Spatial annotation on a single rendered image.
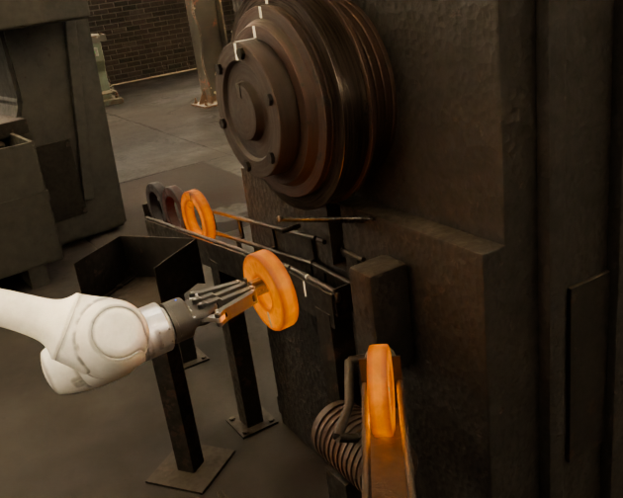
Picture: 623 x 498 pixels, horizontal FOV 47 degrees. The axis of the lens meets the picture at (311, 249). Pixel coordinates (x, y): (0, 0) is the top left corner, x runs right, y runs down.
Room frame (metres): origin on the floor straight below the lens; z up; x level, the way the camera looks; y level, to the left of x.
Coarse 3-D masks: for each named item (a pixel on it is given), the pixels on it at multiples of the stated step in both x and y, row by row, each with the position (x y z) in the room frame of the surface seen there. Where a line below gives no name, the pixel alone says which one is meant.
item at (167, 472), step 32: (96, 256) 1.88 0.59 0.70; (128, 256) 1.98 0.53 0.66; (160, 256) 1.93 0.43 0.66; (192, 256) 1.84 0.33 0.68; (96, 288) 1.85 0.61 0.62; (128, 288) 1.89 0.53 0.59; (160, 288) 1.70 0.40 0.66; (160, 384) 1.81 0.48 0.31; (192, 416) 1.83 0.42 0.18; (192, 448) 1.80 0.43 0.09; (160, 480) 1.77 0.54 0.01; (192, 480) 1.75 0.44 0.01
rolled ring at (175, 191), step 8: (168, 192) 2.33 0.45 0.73; (176, 192) 2.30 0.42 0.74; (168, 200) 2.38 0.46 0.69; (176, 200) 2.28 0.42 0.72; (168, 208) 2.38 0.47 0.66; (168, 216) 2.38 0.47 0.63; (176, 216) 2.39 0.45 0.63; (176, 224) 2.36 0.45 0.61; (184, 224) 2.26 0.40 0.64; (184, 232) 2.27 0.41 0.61
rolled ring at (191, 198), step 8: (192, 192) 2.17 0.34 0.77; (200, 192) 2.17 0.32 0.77; (184, 200) 2.21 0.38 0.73; (192, 200) 2.15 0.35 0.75; (200, 200) 2.13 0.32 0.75; (184, 208) 2.22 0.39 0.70; (192, 208) 2.23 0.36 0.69; (200, 208) 2.11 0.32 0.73; (208, 208) 2.12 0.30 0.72; (184, 216) 2.23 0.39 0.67; (192, 216) 2.23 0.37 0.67; (200, 216) 2.12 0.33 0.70; (208, 216) 2.10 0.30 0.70; (192, 224) 2.22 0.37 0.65; (208, 224) 2.10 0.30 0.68; (200, 232) 2.20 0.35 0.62; (208, 232) 2.10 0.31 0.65
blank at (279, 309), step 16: (256, 256) 1.22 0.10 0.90; (272, 256) 1.21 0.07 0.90; (256, 272) 1.22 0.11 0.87; (272, 272) 1.18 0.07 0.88; (272, 288) 1.18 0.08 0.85; (288, 288) 1.17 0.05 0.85; (256, 304) 1.25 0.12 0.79; (272, 304) 1.19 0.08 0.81; (288, 304) 1.16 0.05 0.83; (272, 320) 1.20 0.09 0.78; (288, 320) 1.17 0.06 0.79
